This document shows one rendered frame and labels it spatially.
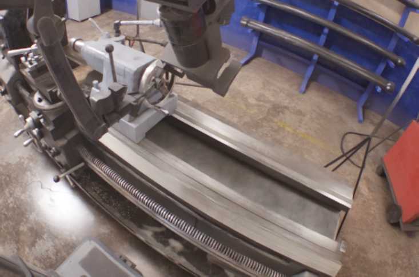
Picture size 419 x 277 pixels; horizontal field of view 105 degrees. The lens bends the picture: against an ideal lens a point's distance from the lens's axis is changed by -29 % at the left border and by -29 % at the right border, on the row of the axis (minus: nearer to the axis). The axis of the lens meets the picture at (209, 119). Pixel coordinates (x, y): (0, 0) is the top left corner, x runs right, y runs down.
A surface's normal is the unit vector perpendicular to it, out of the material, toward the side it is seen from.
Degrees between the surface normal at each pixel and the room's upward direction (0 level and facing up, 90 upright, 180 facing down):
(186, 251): 0
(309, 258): 36
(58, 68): 84
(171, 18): 30
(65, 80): 84
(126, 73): 82
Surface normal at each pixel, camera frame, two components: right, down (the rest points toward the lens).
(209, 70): -0.13, -0.36
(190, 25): 0.42, 0.82
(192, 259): 0.14, -0.73
